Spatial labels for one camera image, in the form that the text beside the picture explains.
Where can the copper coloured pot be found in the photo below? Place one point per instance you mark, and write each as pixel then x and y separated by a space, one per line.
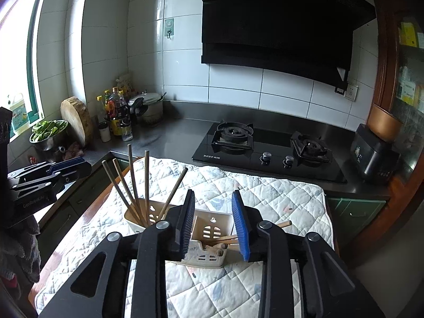
pixel 383 124

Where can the dark soy sauce bottle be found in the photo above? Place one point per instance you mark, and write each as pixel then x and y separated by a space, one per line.
pixel 118 111

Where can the white wall socket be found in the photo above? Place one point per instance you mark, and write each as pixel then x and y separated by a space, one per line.
pixel 351 92

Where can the round wooden cutting board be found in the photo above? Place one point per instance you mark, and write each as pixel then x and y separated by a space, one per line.
pixel 76 113

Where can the grey knitted gloved hand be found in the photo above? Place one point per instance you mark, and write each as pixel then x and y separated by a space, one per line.
pixel 20 243

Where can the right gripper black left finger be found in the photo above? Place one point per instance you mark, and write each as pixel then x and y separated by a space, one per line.
pixel 181 218

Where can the wooden glass cabinet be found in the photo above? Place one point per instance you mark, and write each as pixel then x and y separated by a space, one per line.
pixel 399 92

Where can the outer left wooden chopstick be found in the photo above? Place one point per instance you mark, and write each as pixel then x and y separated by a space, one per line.
pixel 133 182

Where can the silver pressure cooker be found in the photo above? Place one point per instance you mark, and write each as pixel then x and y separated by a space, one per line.
pixel 146 109

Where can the white quilted cloth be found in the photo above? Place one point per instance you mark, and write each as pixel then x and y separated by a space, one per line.
pixel 205 284

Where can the black range hood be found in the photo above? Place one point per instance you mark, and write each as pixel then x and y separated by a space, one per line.
pixel 308 38

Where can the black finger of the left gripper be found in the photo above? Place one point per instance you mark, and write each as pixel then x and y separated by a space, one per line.
pixel 28 183

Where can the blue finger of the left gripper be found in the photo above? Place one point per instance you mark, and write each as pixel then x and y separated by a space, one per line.
pixel 71 170

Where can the green wall hook sticker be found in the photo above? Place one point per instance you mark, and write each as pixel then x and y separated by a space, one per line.
pixel 169 28

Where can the chopstick in holder right pair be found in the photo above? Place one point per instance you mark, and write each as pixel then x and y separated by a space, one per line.
pixel 228 240

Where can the chopstick in holder far left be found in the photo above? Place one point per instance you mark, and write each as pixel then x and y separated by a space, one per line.
pixel 115 184

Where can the black rice cooker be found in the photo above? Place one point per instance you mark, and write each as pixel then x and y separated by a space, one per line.
pixel 375 159

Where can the chopstick in holder leaning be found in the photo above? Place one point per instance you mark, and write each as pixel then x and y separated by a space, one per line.
pixel 173 192

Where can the cream plastic chopstick holder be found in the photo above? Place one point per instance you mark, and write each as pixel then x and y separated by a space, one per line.
pixel 206 225

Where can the chopstick in holder upright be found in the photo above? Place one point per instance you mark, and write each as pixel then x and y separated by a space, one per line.
pixel 146 187

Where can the dark brown wooden chopstick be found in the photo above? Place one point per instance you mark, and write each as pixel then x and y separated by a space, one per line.
pixel 284 224

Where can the black gas stove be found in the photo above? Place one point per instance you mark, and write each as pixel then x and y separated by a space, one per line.
pixel 242 146

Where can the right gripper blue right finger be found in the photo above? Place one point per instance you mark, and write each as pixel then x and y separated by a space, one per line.
pixel 242 224

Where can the bowl of green vegetables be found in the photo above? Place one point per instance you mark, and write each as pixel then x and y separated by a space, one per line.
pixel 46 135

